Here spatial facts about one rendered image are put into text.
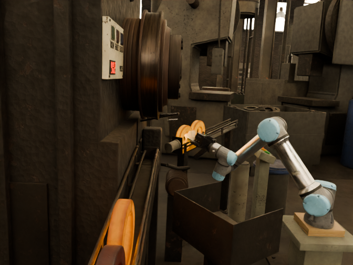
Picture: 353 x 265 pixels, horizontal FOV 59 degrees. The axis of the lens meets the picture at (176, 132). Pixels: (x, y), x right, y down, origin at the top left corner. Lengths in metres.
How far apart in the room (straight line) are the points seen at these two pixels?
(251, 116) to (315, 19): 1.96
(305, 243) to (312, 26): 3.66
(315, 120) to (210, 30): 1.66
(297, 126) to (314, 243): 2.22
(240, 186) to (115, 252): 1.64
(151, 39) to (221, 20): 2.90
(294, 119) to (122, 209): 3.19
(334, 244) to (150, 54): 1.28
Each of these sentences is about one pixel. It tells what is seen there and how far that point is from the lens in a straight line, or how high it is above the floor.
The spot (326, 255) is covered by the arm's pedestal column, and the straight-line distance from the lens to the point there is 1.90.
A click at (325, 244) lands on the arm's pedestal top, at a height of 0.30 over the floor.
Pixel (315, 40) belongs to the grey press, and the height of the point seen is 1.65.
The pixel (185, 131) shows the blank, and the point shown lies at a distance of 1.91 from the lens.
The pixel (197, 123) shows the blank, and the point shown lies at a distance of 2.02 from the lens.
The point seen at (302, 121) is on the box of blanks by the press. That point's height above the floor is 0.63.
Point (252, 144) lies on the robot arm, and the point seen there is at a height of 0.71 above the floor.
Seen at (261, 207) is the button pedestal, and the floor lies 0.20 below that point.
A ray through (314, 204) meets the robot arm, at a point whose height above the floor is 0.51.
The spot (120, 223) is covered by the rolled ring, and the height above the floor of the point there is 0.76.
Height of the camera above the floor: 1.08
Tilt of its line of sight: 10 degrees down
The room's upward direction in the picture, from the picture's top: 3 degrees clockwise
